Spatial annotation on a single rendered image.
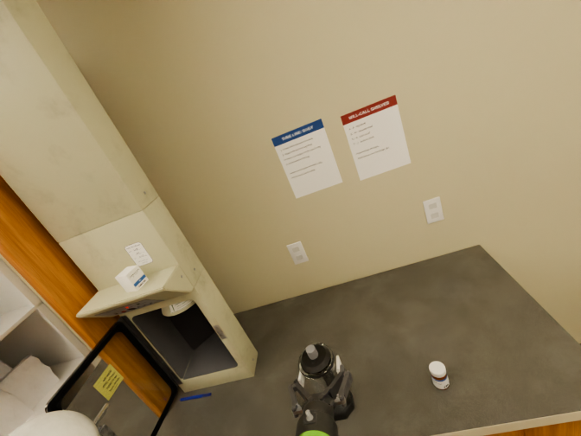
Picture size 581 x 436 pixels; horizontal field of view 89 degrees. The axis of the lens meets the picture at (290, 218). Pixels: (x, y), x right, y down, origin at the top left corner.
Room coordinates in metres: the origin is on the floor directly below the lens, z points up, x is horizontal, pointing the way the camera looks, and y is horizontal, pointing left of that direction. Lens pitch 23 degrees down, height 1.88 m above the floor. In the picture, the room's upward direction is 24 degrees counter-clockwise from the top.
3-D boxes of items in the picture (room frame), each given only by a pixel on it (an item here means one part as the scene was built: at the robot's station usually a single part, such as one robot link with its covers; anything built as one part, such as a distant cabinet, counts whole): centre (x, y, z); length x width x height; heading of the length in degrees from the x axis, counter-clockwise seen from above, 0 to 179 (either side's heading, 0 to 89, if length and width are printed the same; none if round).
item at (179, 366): (1.02, 0.51, 1.19); 0.26 x 0.24 x 0.35; 77
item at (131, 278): (0.84, 0.51, 1.54); 0.05 x 0.05 x 0.06; 64
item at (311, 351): (0.63, 0.10, 1.18); 0.09 x 0.09 x 0.07
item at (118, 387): (0.78, 0.74, 1.19); 0.30 x 0.01 x 0.40; 161
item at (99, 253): (1.03, 0.51, 1.33); 0.32 x 0.25 x 0.77; 77
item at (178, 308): (1.00, 0.50, 1.34); 0.18 x 0.18 x 0.05
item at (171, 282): (0.85, 0.55, 1.46); 0.32 x 0.11 x 0.10; 77
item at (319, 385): (0.63, 0.10, 1.06); 0.11 x 0.11 x 0.21
